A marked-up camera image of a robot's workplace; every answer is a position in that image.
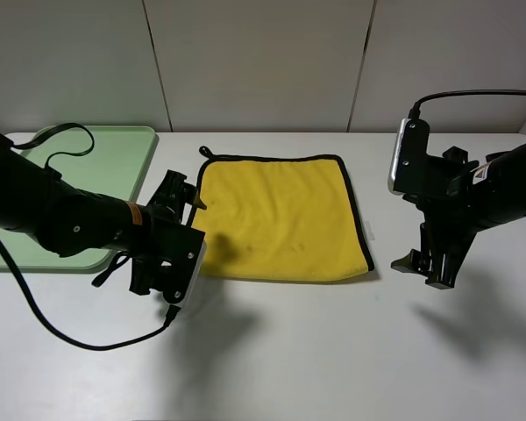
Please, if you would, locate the black left camera cable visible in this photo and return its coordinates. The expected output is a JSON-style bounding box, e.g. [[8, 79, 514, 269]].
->
[[0, 218, 181, 352]]

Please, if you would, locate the yellow towel with black trim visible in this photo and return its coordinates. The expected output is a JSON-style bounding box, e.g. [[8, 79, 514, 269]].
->
[[188, 146, 375, 283]]

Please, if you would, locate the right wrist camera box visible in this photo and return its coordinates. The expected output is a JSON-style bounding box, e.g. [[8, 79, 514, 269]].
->
[[387, 118, 430, 196]]

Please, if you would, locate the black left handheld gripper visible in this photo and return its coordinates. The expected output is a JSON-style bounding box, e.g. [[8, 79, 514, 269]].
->
[[0, 134, 207, 294]]

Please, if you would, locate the black left wrist strap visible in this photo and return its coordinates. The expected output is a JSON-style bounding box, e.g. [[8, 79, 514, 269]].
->
[[8, 122, 96, 170]]

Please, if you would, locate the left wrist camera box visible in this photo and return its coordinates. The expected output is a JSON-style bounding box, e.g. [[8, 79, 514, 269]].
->
[[156, 225, 207, 307]]

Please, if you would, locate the light green plastic tray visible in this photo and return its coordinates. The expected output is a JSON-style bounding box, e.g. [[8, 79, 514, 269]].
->
[[0, 126, 157, 273]]

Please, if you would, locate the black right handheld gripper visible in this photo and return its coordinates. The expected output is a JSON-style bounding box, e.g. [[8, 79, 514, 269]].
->
[[390, 143, 526, 289]]

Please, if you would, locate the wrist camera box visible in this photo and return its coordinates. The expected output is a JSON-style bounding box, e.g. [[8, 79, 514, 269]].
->
[[156, 225, 207, 307], [387, 118, 430, 196]]

